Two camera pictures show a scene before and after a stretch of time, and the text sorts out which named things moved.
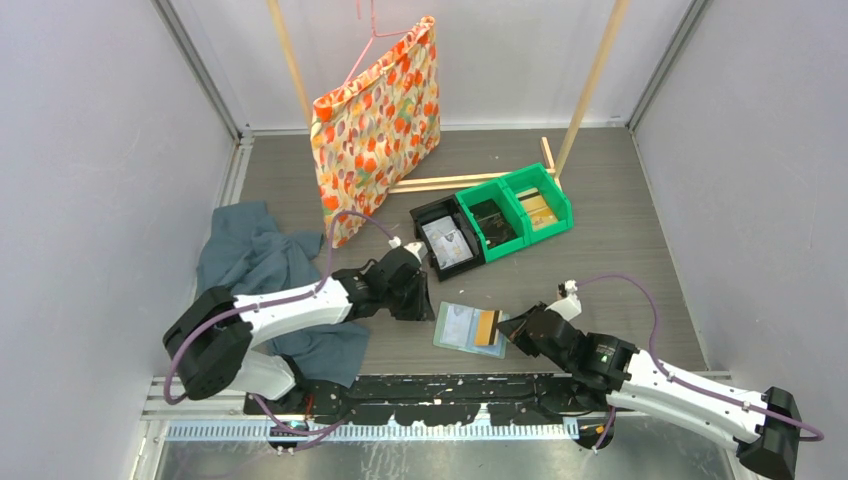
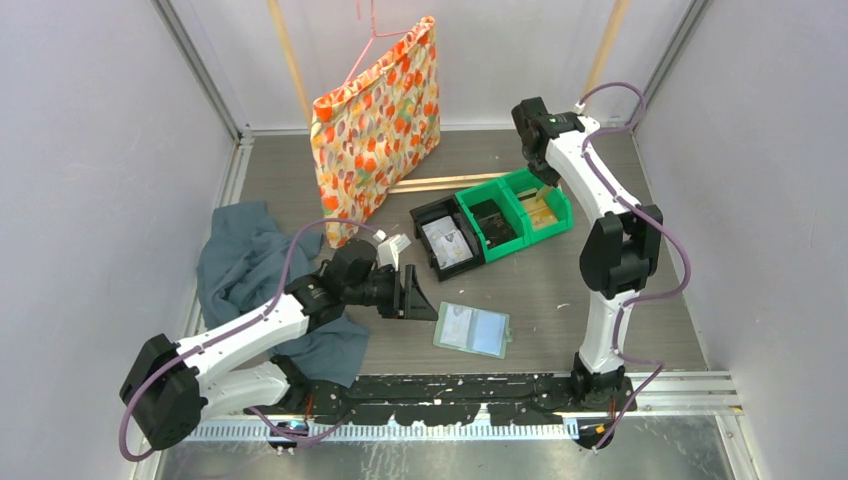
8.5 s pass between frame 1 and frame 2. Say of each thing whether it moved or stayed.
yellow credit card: moved
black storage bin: stayed
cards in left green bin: stayed
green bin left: stayed
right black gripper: moved
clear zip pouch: stayed
